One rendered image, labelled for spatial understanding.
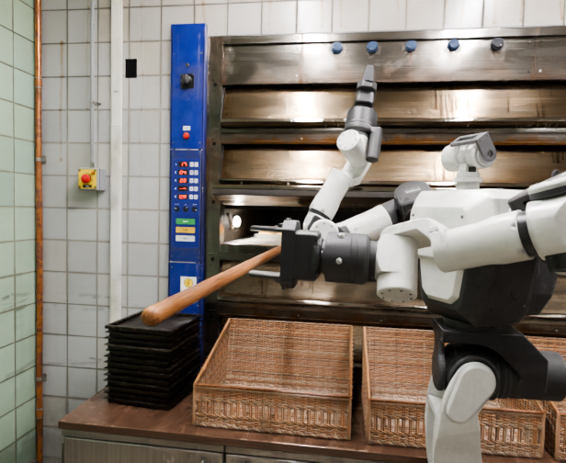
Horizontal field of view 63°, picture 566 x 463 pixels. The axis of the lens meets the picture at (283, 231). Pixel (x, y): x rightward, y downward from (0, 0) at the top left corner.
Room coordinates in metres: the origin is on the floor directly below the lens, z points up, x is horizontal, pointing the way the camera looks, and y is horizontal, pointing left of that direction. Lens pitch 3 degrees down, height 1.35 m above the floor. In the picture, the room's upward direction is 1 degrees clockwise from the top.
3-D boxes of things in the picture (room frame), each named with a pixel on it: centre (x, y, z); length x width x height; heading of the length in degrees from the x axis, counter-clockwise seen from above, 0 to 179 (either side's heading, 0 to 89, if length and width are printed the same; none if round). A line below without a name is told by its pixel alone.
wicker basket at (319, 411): (1.76, 0.00, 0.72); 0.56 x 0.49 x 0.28; 82
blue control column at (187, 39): (3.01, 0.30, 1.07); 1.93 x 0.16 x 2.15; 172
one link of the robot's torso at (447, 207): (1.10, -0.49, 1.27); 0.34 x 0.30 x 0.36; 22
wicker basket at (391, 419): (1.67, -0.59, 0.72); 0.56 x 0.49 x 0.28; 83
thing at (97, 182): (2.12, 0.88, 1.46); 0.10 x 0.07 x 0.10; 82
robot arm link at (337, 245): (0.80, -0.06, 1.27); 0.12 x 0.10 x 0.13; 78
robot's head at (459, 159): (1.08, -0.43, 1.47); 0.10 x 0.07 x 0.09; 22
